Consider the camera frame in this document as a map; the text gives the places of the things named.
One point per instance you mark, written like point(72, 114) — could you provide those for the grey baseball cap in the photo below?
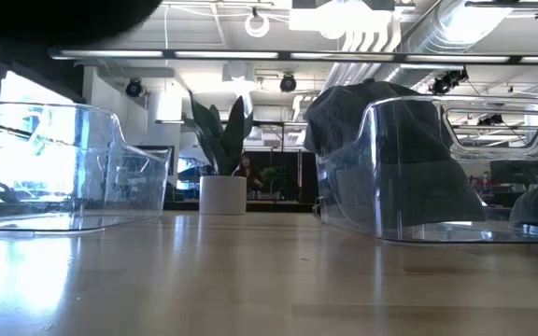
point(339, 116)

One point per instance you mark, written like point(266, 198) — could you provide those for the dark green-black baseball cap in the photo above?
point(63, 18)

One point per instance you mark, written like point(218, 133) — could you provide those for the small green potted plant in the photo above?
point(276, 176)

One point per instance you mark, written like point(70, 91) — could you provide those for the person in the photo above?
point(249, 173)

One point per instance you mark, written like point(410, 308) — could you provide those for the snake plant in white pot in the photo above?
point(222, 196)

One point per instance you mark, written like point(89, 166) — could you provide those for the round black ceiling spotlight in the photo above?
point(134, 88)
point(288, 83)

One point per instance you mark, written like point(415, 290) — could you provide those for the clear plastic bin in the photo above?
point(381, 186)
point(110, 186)

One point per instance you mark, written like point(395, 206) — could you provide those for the overhead light bar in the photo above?
point(297, 55)

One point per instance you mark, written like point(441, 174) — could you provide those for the black track light cluster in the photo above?
point(448, 81)

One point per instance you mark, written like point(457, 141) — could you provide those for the small black track light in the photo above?
point(490, 120)

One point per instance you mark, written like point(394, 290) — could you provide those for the black computer monitor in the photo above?
point(516, 172)

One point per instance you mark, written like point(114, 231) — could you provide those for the silver ventilation duct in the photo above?
point(437, 32)

